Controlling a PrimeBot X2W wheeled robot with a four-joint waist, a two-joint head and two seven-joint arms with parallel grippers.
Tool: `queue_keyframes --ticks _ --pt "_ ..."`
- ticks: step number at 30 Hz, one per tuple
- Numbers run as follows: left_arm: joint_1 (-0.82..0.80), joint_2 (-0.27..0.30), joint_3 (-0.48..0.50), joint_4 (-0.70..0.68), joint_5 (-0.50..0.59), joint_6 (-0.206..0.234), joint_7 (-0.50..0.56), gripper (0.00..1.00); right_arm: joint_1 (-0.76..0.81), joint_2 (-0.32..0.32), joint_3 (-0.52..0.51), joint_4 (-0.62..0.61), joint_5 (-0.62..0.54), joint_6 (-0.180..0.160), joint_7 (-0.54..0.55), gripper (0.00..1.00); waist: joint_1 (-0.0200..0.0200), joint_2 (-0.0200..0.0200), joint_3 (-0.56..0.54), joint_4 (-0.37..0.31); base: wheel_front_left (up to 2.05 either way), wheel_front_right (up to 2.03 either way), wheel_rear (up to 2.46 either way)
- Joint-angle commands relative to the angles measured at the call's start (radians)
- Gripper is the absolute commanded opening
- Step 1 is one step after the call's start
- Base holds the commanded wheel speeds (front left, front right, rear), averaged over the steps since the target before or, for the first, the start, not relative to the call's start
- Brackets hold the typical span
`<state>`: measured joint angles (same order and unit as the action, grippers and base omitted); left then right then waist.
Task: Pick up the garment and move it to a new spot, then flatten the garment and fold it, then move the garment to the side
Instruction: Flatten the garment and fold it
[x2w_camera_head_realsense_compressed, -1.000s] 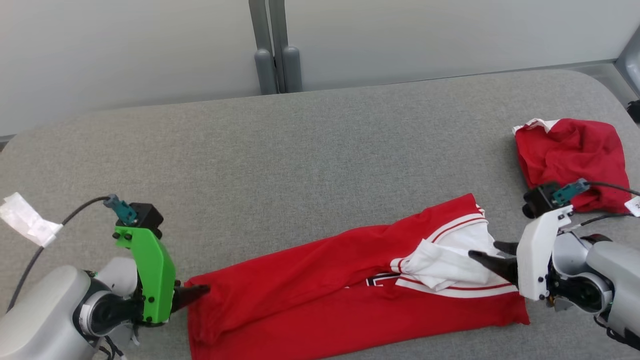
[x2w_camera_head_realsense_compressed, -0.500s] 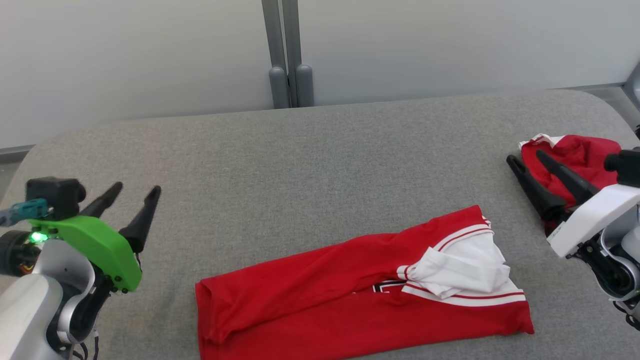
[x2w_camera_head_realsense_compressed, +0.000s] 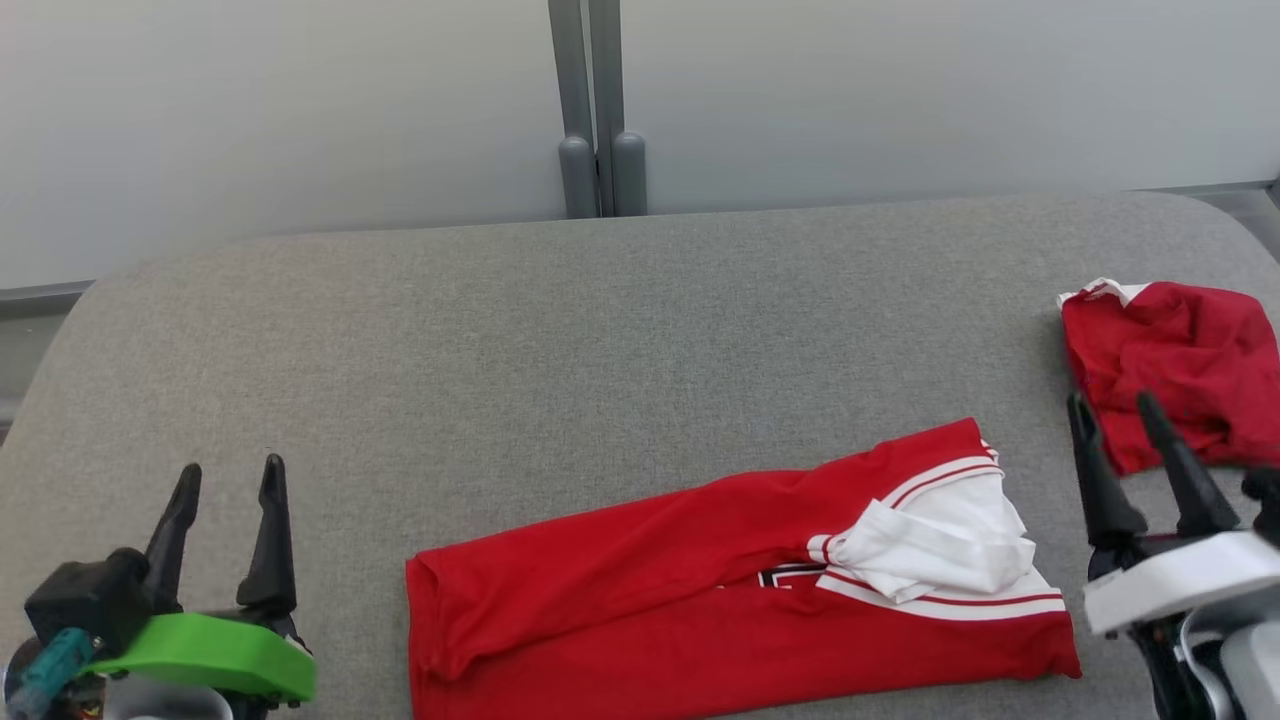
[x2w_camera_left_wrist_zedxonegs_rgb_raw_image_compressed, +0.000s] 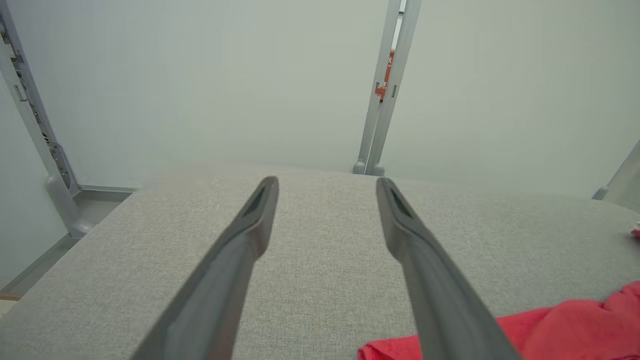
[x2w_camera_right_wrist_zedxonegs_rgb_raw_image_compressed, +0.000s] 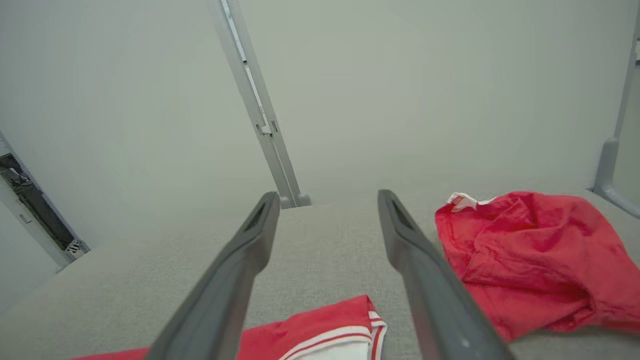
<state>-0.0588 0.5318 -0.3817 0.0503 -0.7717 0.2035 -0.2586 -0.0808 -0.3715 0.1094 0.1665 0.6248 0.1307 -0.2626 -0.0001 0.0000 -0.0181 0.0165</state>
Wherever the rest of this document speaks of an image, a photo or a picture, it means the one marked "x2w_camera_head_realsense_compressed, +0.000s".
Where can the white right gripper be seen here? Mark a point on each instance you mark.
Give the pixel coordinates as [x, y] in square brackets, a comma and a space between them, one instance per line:
[1180, 580]

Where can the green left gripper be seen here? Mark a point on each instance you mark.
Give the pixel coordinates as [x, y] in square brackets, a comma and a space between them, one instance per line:
[210, 655]

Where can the red white-striped basketball shorts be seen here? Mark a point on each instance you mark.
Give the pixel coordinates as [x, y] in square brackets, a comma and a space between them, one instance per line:
[1180, 350]

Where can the red white-trimmed basketball jersey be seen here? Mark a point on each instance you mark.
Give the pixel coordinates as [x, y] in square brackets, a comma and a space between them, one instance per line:
[600, 600]

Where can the grey fabric sofa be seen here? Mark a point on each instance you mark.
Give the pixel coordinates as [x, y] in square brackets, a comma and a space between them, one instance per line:
[500, 400]

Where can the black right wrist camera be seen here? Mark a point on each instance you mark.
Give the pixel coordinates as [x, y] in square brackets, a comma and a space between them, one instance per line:
[1265, 500]

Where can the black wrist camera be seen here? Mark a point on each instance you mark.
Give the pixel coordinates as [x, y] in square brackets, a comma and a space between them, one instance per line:
[1265, 500]
[85, 600]

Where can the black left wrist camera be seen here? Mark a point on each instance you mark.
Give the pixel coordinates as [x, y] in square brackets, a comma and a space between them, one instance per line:
[85, 600]

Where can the teal left camera connector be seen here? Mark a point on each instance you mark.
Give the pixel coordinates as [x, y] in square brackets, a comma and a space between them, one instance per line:
[55, 665]

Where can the grey wall base rail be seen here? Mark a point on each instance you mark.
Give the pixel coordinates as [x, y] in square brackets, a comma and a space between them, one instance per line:
[1220, 187]
[40, 293]

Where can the grey partition post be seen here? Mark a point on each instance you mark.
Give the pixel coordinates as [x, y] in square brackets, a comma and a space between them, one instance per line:
[615, 80]
[572, 80]

